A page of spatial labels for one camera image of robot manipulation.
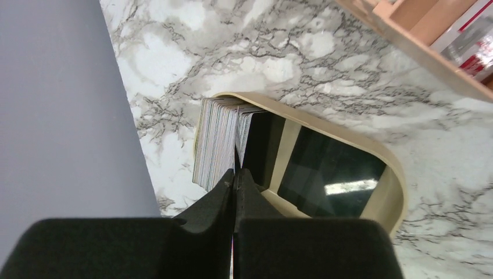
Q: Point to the pink plastic file organizer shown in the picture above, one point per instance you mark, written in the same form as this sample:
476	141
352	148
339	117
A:
394	21

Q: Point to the tan oval tray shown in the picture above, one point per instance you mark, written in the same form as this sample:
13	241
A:
387	204

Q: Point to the stack of credit cards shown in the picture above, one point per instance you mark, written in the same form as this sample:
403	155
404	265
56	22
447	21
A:
234	134

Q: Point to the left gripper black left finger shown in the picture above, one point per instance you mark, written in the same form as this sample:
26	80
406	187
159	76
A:
194	244

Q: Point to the red white box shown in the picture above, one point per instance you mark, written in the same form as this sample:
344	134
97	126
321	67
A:
467	43

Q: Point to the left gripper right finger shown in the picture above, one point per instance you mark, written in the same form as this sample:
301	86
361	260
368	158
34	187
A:
267	244

